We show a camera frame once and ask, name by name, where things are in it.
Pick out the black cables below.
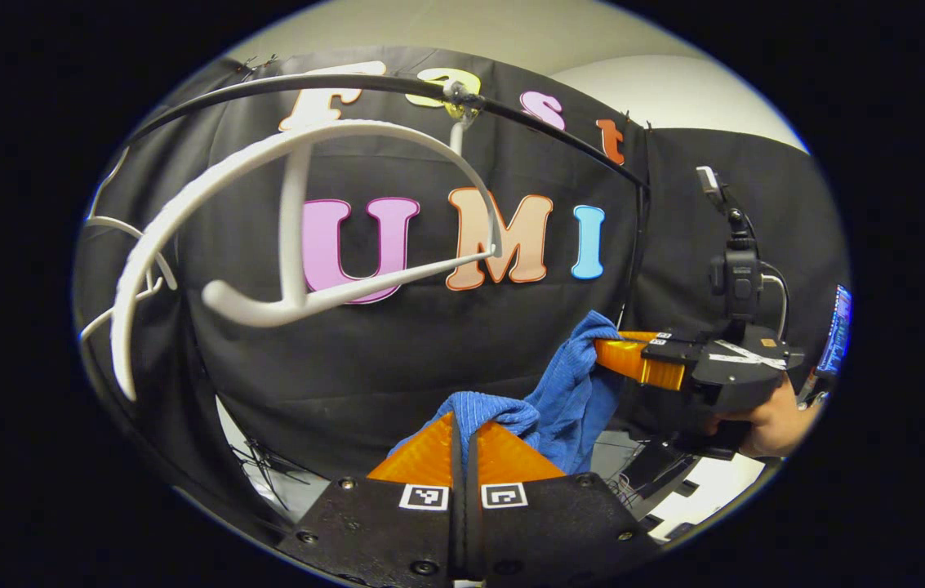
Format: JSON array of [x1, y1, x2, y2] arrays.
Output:
[[601, 433, 704, 540], [229, 437, 312, 499]]

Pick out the black clothes rail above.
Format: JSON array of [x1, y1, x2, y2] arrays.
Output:
[[123, 72, 651, 327]]

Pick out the black backdrop cloth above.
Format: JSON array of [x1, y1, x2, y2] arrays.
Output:
[[74, 45, 851, 523]]

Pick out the white hanger with taped hook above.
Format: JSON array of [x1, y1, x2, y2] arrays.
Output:
[[109, 118, 504, 403]]

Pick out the computer monitor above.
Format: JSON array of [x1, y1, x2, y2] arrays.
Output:
[[817, 284, 853, 376]]

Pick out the blue corduroy shirt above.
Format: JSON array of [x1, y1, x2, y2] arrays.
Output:
[[387, 310, 626, 476]]

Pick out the white plastic hanger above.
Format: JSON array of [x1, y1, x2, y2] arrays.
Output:
[[78, 147, 179, 344]]

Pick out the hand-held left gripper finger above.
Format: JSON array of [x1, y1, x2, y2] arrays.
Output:
[[467, 421, 663, 587], [278, 411, 467, 588]]

